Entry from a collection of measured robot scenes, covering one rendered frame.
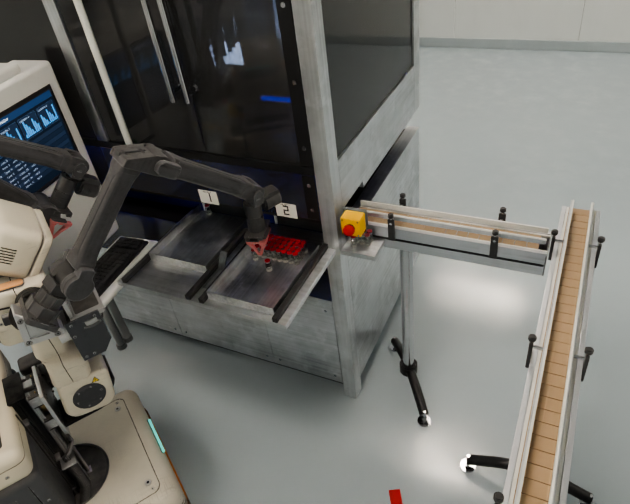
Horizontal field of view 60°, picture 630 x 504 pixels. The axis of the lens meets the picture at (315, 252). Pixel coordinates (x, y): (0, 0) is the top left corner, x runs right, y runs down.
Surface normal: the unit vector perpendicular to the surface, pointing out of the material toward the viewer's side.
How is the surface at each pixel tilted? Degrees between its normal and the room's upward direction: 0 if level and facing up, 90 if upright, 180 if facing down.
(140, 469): 0
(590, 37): 90
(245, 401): 0
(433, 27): 90
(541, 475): 0
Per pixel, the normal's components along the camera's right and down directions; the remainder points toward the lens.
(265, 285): -0.12, -0.78
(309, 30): -0.42, 0.60
